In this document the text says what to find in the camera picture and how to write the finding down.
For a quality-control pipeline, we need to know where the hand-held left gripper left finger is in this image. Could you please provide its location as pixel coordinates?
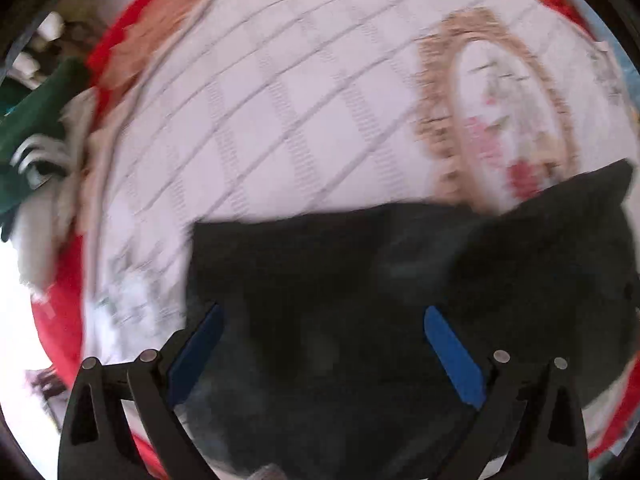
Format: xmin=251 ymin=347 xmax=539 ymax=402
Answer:
xmin=57 ymin=302 xmax=226 ymax=480

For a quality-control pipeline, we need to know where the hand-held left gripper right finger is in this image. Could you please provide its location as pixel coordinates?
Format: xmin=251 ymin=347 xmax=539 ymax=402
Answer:
xmin=423 ymin=305 xmax=588 ymax=480

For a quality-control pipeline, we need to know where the black jacket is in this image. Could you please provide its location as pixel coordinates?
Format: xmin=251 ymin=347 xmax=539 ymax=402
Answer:
xmin=182 ymin=158 xmax=640 ymax=480

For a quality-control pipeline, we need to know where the red floral blanket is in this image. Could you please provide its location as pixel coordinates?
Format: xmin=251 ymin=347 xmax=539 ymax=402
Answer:
xmin=30 ymin=0 xmax=640 ymax=467

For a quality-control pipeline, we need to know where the cream fleece garment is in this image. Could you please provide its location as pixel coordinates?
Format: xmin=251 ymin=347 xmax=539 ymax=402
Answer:
xmin=15 ymin=95 xmax=97 ymax=287

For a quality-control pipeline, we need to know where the white diamond-quilted mat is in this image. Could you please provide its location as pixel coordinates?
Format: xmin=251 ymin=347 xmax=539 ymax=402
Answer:
xmin=82 ymin=0 xmax=640 ymax=463

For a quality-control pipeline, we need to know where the green white-striped garment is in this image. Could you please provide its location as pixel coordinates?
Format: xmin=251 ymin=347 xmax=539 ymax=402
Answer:
xmin=0 ymin=57 xmax=94 ymax=241

